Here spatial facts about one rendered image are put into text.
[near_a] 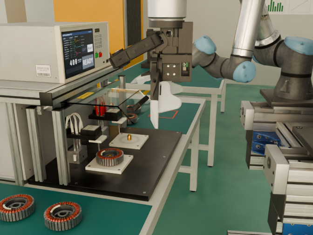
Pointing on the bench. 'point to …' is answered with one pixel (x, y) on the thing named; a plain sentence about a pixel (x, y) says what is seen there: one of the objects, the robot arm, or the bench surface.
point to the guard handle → (140, 103)
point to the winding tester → (46, 50)
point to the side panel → (10, 148)
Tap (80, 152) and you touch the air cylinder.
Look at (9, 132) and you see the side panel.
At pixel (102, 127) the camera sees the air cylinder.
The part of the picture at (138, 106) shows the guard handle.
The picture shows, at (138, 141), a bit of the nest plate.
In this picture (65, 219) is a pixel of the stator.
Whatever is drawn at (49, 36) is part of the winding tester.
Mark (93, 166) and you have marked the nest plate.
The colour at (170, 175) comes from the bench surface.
